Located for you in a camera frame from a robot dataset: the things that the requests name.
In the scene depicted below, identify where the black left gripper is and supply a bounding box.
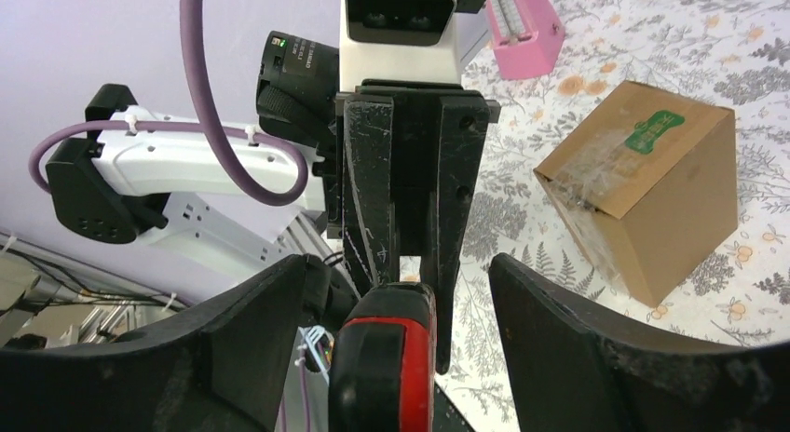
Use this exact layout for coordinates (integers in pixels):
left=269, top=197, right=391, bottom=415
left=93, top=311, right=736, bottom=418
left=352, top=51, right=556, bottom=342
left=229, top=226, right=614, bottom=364
left=334, top=79, right=500, bottom=374

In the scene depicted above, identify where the floral table mat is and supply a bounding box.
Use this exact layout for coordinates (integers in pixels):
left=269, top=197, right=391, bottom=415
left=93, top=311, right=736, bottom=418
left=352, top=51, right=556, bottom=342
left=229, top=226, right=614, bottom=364
left=440, top=0, right=789, bottom=431

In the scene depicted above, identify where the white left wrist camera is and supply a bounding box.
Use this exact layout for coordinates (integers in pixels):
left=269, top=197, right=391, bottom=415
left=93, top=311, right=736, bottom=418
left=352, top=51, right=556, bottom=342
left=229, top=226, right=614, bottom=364
left=339, top=0, right=461, bottom=92

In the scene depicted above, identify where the red black utility knife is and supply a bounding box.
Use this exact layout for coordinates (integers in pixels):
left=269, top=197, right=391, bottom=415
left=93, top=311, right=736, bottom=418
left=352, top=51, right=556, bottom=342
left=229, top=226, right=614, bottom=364
left=328, top=282, right=436, bottom=432

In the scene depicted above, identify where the brown cardboard express box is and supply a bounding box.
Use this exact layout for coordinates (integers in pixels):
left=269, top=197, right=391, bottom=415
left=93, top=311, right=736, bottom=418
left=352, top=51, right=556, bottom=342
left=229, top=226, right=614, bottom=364
left=535, top=81, right=738, bottom=306

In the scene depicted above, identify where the pink metronome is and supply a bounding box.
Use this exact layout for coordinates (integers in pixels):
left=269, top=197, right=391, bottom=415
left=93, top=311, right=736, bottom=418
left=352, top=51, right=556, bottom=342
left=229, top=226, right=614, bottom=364
left=486, top=0, right=565, bottom=80

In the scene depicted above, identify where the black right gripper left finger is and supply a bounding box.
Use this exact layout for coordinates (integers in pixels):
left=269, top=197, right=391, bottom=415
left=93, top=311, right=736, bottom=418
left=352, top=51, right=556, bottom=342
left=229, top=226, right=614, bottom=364
left=1, top=255, right=346, bottom=431

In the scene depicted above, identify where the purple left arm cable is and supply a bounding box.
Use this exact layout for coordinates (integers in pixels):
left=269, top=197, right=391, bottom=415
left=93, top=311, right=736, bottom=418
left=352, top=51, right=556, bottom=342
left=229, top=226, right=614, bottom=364
left=27, top=0, right=310, bottom=207

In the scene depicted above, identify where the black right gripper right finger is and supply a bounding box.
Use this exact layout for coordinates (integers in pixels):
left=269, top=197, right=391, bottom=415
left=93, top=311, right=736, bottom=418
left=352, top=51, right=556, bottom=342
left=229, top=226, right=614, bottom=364
left=488, top=253, right=789, bottom=432

